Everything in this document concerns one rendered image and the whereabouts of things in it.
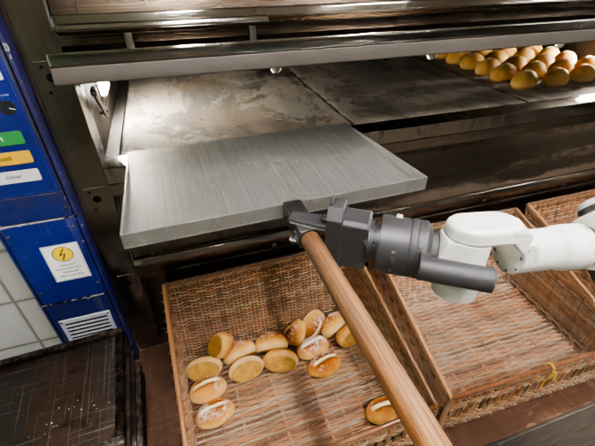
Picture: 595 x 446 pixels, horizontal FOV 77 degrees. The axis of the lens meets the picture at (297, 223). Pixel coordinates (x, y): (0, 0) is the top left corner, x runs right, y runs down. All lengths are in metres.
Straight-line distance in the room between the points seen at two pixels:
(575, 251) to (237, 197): 0.55
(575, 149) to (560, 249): 0.93
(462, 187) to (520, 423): 0.65
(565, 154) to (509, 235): 0.98
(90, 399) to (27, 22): 0.72
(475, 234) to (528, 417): 0.77
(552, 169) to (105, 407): 1.43
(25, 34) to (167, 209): 0.37
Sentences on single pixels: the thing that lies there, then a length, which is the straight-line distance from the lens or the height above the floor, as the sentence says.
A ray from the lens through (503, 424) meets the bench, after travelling 1.21.
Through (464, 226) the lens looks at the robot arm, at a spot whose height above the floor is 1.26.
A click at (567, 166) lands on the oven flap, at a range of 1.57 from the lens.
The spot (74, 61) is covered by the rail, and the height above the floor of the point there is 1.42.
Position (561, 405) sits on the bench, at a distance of 1.31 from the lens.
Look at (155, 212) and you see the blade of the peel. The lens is 0.71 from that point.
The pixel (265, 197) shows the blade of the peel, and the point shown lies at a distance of 0.71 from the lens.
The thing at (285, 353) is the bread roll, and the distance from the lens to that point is 1.10.
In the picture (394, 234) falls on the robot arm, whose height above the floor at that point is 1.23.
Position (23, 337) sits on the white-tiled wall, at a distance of 1.25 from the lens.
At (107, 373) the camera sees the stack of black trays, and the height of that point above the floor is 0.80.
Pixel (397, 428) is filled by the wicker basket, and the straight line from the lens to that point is 0.98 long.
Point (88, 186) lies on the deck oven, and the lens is 0.93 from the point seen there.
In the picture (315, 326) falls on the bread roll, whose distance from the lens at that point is 1.15.
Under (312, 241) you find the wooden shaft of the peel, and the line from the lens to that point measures 0.56.
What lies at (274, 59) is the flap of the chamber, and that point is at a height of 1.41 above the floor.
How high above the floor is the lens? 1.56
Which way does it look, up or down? 36 degrees down
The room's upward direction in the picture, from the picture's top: straight up
